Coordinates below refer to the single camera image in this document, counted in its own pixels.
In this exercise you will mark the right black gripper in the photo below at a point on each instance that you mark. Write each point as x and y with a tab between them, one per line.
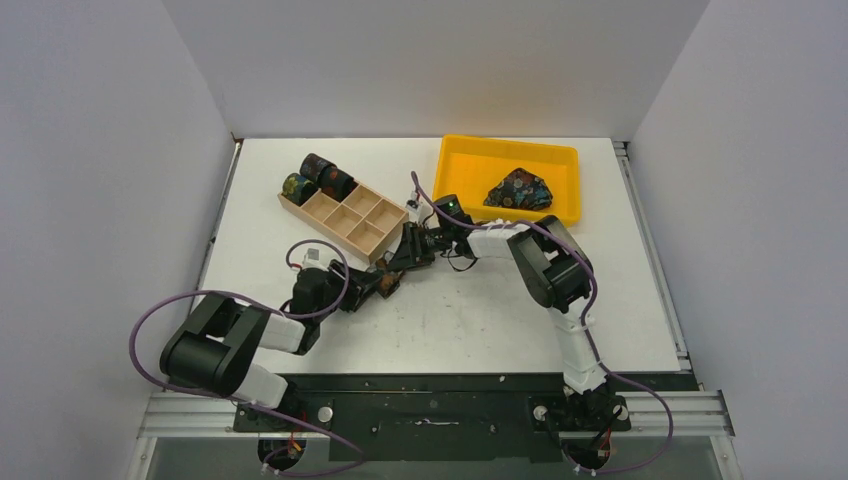
420	244

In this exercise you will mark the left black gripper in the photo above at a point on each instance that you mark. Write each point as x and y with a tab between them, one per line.
359	285

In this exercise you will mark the orange grey floral tie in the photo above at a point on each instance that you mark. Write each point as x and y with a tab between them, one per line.
389	281

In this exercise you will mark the wooden compartment tray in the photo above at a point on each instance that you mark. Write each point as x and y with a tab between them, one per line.
365	224

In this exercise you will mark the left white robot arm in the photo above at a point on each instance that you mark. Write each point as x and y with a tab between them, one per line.
214	349

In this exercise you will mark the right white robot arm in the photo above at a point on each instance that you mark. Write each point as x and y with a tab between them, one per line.
555	271

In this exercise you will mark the yellow plastic bin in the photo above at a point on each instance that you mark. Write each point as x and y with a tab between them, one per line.
469	167

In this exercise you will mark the yellow floral rolled tie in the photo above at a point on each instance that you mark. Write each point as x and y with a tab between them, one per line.
298	189

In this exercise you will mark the red patterned rolled tie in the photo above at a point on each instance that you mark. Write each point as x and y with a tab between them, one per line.
336	183

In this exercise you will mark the dark floral folded tie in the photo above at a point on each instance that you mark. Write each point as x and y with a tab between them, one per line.
521	190

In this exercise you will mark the dark rolled tie rear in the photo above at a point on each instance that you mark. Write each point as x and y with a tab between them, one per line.
314	166

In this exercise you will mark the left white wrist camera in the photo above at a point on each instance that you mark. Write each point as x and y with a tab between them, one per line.
311	260

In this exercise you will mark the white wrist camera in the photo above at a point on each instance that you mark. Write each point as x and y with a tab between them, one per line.
311	260
415	208

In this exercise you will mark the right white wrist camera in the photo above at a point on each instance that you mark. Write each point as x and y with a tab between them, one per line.
415	208

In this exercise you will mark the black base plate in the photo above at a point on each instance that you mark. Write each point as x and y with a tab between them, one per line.
465	417

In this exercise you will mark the aluminium frame rail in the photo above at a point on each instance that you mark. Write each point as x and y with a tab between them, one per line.
175	415

